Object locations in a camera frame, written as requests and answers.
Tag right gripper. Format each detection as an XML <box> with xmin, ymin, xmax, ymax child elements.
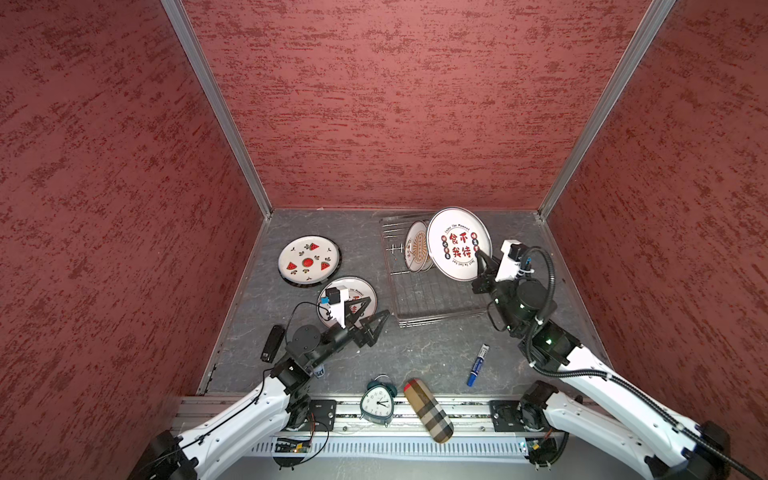
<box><xmin>472</xmin><ymin>249</ymin><xmax>526</xmax><ymax>334</ymax></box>

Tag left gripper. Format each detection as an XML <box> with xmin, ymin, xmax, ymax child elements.
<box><xmin>309</xmin><ymin>295</ymin><xmax>389</xmax><ymax>369</ymax></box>

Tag white plate red dots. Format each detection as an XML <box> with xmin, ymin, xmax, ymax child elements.
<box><xmin>427</xmin><ymin>207</ymin><xmax>492</xmax><ymax>282</ymax></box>

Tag white plate red text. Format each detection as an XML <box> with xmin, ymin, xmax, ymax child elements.
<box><xmin>316</xmin><ymin>276</ymin><xmax>378</xmax><ymax>327</ymax></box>

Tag watermelon pattern plate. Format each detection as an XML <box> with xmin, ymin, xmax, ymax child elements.
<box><xmin>277</xmin><ymin>235</ymin><xmax>341</xmax><ymax>284</ymax></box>

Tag dark striped rim plate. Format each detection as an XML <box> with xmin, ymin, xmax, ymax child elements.
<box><xmin>277</xmin><ymin>234</ymin><xmax>343</xmax><ymax>288</ymax></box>

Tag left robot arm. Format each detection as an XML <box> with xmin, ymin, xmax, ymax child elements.
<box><xmin>128</xmin><ymin>297</ymin><xmax>391</xmax><ymax>479</ymax></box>

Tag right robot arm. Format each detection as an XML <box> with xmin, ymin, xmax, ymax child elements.
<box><xmin>461</xmin><ymin>240</ymin><xmax>758</xmax><ymax>479</ymax></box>

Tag small sunburst plate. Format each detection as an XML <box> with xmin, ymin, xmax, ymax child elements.
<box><xmin>405</xmin><ymin>221</ymin><xmax>429</xmax><ymax>272</ymax></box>

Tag teal alarm clock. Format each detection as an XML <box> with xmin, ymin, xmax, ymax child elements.
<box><xmin>359</xmin><ymin>374</ymin><xmax>398</xmax><ymax>426</ymax></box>

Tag black rectangular block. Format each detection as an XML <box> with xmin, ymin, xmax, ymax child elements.
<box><xmin>260</xmin><ymin>324</ymin><xmax>286</xmax><ymax>363</ymax></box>

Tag blue marker pen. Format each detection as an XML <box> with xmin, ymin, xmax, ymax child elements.
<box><xmin>466</xmin><ymin>344</ymin><xmax>490</xmax><ymax>387</ymax></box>

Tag plaid cylindrical case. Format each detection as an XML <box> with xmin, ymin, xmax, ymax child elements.
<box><xmin>403</xmin><ymin>378</ymin><xmax>454</xmax><ymax>444</ymax></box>

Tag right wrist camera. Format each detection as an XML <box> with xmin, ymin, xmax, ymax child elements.
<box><xmin>494</xmin><ymin>239</ymin><xmax>533</xmax><ymax>282</ymax></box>

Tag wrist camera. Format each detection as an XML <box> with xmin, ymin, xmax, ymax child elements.
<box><xmin>494</xmin><ymin>239</ymin><xmax>533</xmax><ymax>282</ymax></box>
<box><xmin>318</xmin><ymin>287</ymin><xmax>350</xmax><ymax>328</ymax></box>

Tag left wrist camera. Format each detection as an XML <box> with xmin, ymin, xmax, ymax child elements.
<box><xmin>318</xmin><ymin>287</ymin><xmax>350</xmax><ymax>328</ymax></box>

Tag wire dish rack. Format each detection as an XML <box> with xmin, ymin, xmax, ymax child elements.
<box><xmin>375</xmin><ymin>211</ymin><xmax>489</xmax><ymax>328</ymax></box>

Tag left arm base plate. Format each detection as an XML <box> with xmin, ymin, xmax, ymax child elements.
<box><xmin>285</xmin><ymin>398</ymin><xmax>338</xmax><ymax>432</ymax></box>

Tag aluminium front rail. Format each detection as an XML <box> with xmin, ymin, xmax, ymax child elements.
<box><xmin>170</xmin><ymin>394</ymin><xmax>655</xmax><ymax>438</ymax></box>

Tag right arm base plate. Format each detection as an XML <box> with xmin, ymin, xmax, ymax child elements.
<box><xmin>489</xmin><ymin>399</ymin><xmax>565</xmax><ymax>435</ymax></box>

